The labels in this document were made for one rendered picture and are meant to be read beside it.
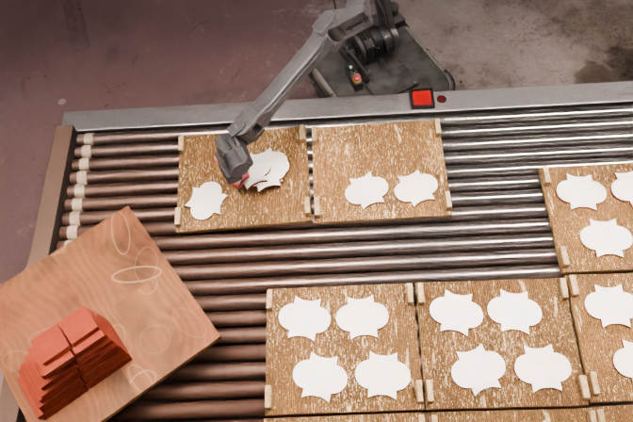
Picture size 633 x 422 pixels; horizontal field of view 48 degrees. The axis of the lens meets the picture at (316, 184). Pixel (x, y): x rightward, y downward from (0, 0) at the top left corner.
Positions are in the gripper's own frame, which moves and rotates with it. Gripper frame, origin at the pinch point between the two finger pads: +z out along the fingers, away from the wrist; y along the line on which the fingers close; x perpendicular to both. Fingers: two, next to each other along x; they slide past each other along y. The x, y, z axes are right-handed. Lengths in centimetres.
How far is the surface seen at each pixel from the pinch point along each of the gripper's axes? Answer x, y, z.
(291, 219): -9.5, -19.4, 3.8
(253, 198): -2.7, -7.2, 4.0
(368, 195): -33.3, -24.2, 2.3
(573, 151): -97, -40, 4
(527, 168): -82, -39, 4
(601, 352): -63, -95, 2
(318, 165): -25.5, -6.5, 3.6
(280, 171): -13.3, -4.5, 0.8
